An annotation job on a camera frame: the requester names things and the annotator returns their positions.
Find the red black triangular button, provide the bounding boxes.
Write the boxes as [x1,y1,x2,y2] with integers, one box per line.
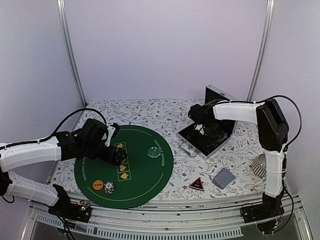
[188,177,205,192]

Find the striped ceramic mug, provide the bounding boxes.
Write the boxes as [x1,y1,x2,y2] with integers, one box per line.
[250,154,267,178]

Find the right aluminium frame post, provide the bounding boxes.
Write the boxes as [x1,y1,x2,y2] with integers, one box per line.
[246,0,275,101]

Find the aluminium poker chip case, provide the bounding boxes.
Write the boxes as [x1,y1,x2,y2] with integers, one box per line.
[177,84,237,160]

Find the grey playing card deck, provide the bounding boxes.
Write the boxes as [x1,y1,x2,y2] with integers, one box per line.
[212,168,236,190]

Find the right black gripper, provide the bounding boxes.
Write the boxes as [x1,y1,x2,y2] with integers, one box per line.
[198,120,227,151]

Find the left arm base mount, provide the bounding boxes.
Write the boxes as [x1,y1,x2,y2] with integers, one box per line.
[48,199,92,223]

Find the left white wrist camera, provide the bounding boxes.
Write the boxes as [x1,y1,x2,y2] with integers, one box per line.
[102,123,120,147]

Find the orange big blind button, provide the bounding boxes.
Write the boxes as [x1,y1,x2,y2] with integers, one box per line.
[92,180,104,191]

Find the left aluminium frame post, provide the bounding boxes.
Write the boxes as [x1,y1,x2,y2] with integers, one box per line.
[56,0,87,106]

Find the clear dealer button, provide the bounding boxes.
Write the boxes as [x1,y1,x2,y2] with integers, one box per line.
[147,146,161,159]

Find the front row poker chips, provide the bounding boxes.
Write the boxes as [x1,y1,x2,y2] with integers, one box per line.
[212,132,229,148]

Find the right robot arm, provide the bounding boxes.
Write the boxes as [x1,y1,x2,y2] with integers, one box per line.
[188,95,292,218]

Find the round green poker mat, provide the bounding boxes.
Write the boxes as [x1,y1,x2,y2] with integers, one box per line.
[74,125,174,209]

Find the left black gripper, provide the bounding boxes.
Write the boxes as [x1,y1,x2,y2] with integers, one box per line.
[82,142,128,166]

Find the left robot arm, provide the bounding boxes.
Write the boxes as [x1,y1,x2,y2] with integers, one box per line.
[0,118,127,217]

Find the aluminium frame post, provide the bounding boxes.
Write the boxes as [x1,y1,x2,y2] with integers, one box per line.
[56,0,87,106]
[246,0,275,101]

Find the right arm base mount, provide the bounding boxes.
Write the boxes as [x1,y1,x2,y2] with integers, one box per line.
[240,200,285,223]

